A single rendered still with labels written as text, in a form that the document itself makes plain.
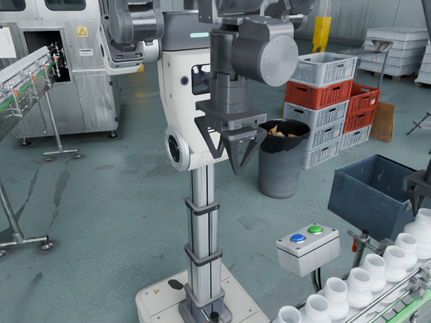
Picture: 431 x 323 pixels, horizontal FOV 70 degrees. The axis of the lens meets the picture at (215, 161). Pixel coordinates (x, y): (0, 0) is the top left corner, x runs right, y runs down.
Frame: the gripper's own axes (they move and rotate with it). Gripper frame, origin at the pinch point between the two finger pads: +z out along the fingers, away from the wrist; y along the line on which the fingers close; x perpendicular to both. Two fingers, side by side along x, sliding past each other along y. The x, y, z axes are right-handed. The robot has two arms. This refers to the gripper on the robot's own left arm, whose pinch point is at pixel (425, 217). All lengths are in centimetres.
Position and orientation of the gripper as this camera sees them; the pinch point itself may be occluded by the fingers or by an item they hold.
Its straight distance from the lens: 84.2
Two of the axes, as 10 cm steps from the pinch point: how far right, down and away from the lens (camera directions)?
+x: -8.5, 2.4, -4.6
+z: 0.0, 8.9, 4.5
